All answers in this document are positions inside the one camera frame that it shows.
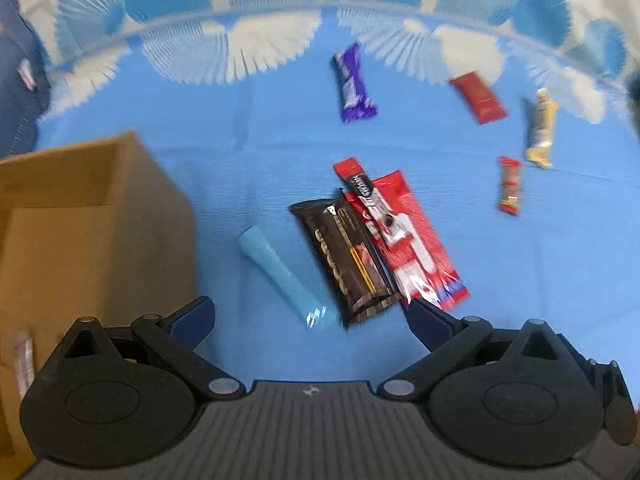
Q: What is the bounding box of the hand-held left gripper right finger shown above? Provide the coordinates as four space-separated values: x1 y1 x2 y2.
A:
376 297 576 402

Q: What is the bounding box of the small red-brown candy bar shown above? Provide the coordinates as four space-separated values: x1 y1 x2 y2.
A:
496 156 523 217

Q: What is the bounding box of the light blue stick sachet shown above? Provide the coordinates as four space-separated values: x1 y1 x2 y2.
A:
236 226 337 330

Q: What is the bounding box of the small red snack packet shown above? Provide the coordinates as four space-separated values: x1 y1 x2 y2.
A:
448 72 508 126

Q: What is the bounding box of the yellow candy packet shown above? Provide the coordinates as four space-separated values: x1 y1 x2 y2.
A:
522 87 559 170

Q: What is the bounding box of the brown cardboard box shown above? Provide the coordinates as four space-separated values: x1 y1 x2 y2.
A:
0 131 197 480

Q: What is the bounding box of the blue sofa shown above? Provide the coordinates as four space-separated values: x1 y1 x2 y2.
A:
0 0 51 158

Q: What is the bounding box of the purple snack packet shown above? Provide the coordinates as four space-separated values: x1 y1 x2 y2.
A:
331 42 379 124

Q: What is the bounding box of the dark brown biscuit packet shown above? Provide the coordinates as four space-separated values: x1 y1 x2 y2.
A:
289 192 401 330

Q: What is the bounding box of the large red snack packet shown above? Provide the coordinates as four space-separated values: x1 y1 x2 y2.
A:
345 170 471 312

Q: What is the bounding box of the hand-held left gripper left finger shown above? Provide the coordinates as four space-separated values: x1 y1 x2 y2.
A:
55 296 247 402

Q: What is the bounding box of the silver sachet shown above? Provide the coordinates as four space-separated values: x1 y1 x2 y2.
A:
12 327 36 396

